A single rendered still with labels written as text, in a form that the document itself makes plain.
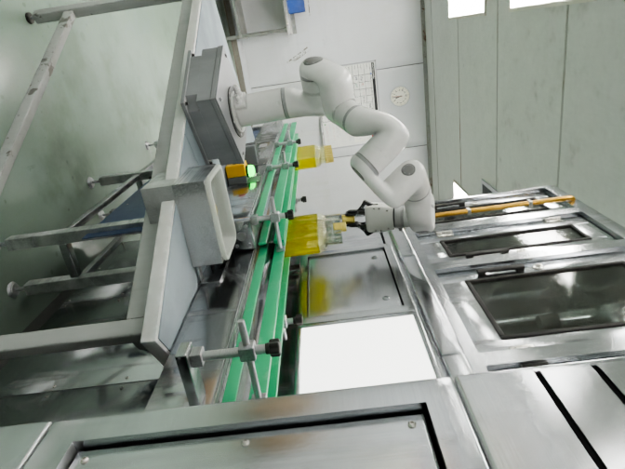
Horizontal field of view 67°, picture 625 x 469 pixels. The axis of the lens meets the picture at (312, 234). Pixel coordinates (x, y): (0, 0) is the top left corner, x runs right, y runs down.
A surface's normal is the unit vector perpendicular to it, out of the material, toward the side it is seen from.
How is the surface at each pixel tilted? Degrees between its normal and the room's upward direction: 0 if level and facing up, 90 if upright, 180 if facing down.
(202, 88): 90
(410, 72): 90
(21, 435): 90
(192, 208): 90
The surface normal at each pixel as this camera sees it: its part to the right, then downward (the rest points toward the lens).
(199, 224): 0.00, 0.38
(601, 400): -0.14, -0.91
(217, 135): 0.07, 0.80
